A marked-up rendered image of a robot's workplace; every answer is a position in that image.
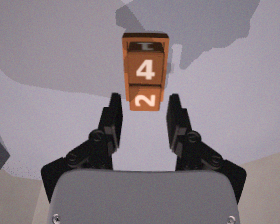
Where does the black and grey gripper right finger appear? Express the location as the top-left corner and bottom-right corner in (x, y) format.
(166, 94), (247, 206)

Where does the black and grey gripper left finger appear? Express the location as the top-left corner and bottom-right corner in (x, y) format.
(41, 93), (123, 204)

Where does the orange-brown number cube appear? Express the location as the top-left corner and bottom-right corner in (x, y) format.
(127, 42), (165, 84)
(129, 83), (162, 111)

